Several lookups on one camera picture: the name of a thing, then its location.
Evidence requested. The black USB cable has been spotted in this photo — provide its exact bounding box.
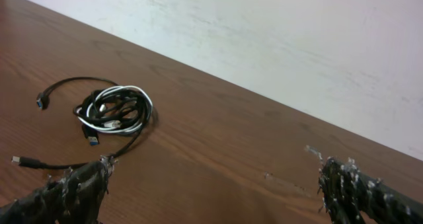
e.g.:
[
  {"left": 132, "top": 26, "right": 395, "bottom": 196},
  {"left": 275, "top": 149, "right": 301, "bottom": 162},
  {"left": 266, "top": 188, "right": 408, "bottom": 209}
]
[{"left": 11, "top": 76, "right": 155, "bottom": 170}]

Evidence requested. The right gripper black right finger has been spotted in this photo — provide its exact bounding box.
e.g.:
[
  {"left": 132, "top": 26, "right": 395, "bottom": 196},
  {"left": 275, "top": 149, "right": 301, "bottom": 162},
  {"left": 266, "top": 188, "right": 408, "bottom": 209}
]
[{"left": 318, "top": 157, "right": 422, "bottom": 224}]

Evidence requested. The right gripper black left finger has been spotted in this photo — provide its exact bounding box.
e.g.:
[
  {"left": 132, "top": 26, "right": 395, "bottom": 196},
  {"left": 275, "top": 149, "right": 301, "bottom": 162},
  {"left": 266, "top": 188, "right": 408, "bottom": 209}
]
[{"left": 1, "top": 156, "right": 114, "bottom": 224}]

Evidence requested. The white USB cable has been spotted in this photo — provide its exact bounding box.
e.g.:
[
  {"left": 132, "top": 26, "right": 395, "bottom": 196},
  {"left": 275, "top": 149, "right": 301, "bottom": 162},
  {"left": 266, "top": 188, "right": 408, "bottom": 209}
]
[{"left": 77, "top": 85, "right": 154, "bottom": 134}]

